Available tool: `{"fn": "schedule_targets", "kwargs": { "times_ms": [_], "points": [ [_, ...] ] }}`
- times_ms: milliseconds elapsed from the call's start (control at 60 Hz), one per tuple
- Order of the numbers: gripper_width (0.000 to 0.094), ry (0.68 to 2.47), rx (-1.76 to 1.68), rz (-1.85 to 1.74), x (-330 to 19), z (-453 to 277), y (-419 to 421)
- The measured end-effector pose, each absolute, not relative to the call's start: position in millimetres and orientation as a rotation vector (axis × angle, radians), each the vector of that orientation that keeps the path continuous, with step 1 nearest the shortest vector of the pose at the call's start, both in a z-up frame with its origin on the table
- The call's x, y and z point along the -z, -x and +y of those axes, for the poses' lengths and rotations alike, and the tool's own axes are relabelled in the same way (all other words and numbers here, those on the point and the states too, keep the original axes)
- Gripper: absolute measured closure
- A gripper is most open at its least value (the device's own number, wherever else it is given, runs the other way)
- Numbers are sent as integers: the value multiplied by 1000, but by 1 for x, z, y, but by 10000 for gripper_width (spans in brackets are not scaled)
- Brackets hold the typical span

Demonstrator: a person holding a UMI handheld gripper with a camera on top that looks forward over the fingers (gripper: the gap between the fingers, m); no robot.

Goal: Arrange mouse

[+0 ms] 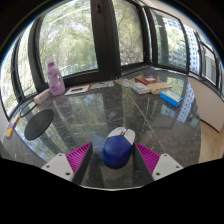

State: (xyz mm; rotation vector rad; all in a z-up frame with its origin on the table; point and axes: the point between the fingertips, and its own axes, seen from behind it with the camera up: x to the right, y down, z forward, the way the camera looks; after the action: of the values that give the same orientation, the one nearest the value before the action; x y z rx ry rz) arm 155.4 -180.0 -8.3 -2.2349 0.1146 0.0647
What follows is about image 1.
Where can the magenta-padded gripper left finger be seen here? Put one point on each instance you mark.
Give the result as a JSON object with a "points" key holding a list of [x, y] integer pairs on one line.
{"points": [[78, 158]]}

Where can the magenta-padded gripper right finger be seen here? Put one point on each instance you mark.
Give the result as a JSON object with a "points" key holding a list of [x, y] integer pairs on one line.
{"points": [[148, 157]]}

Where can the blue and white computer mouse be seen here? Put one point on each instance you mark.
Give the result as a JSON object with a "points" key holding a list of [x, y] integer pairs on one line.
{"points": [[116, 150]]}

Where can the round black mouse pad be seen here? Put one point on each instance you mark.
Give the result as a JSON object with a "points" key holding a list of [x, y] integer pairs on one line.
{"points": [[38, 125]]}

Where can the blue box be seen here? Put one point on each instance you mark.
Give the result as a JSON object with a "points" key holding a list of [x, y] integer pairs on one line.
{"points": [[170, 97]]}

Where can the white card with orange border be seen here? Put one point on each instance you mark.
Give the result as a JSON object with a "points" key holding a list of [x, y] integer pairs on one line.
{"points": [[77, 89]]}

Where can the tan book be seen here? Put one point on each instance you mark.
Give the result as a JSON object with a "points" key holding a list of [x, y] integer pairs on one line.
{"points": [[160, 88]]}

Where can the yellow and purple book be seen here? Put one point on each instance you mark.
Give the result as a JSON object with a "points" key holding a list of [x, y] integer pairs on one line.
{"points": [[11, 128]]}

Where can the pale printed leaflet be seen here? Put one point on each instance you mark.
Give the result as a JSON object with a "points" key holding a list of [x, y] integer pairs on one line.
{"points": [[102, 85]]}

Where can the light teal booklet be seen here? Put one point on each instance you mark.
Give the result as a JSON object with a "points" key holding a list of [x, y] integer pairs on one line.
{"points": [[128, 82]]}

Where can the purple detergent bottle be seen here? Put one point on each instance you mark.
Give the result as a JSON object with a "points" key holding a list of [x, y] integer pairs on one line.
{"points": [[55, 81]]}

